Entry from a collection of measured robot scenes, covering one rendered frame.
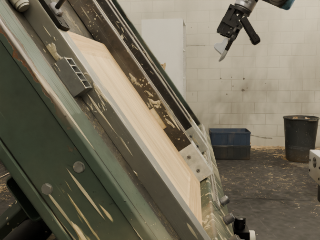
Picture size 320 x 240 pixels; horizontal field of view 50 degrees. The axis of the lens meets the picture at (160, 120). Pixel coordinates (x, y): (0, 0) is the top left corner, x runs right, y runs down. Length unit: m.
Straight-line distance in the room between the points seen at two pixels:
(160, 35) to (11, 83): 4.54
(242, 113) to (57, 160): 5.95
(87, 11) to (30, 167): 0.82
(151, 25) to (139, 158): 4.37
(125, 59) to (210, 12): 5.26
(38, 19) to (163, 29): 4.28
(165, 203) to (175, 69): 4.26
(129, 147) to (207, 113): 5.65
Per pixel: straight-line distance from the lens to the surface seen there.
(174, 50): 4.92
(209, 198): 1.01
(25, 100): 0.46
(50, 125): 0.45
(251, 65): 6.32
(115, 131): 0.68
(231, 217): 0.98
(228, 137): 5.32
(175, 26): 4.95
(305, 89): 6.49
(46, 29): 0.72
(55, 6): 0.74
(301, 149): 5.43
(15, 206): 0.63
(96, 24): 1.20
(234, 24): 1.38
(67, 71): 0.66
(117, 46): 1.18
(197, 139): 1.58
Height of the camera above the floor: 1.25
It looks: 7 degrees down
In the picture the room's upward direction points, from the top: 1 degrees counter-clockwise
